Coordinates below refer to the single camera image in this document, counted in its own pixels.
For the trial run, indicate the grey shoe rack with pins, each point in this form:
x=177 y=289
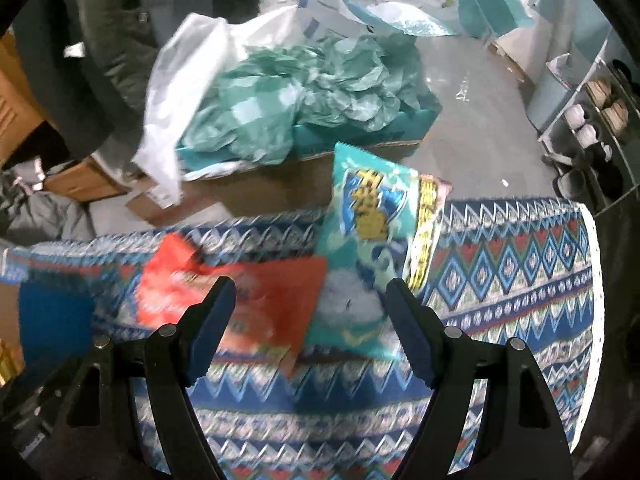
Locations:
x=600 y=125

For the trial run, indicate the teal snack packet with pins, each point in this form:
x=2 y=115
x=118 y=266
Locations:
x=370 y=220

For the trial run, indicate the white shoe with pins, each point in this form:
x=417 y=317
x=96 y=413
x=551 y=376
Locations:
x=587 y=136
x=576 y=116

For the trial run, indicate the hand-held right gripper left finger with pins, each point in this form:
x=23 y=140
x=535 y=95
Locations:
x=210 y=330

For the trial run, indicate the patterned blue tablecloth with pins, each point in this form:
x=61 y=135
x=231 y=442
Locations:
x=500 y=285

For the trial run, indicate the white plastic bag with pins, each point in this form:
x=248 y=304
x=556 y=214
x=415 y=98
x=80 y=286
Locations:
x=175 y=95

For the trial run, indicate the beige woven shoe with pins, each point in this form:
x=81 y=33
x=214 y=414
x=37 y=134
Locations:
x=598 y=91
x=616 y=116

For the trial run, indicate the long gold snack packet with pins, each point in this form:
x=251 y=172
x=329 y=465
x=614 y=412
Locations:
x=10 y=362

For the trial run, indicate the dark green jacket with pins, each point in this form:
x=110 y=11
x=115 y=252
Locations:
x=115 y=35

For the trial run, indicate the wooden cabinet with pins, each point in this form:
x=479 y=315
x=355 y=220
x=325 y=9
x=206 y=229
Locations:
x=30 y=125

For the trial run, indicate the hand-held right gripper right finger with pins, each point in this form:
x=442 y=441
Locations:
x=410 y=330

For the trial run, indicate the red snack packet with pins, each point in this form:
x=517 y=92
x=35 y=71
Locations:
x=270 y=305

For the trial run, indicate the brown cardboard box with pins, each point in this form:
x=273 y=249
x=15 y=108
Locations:
x=260 y=190

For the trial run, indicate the grey cloth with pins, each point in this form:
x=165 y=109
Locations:
x=40 y=210

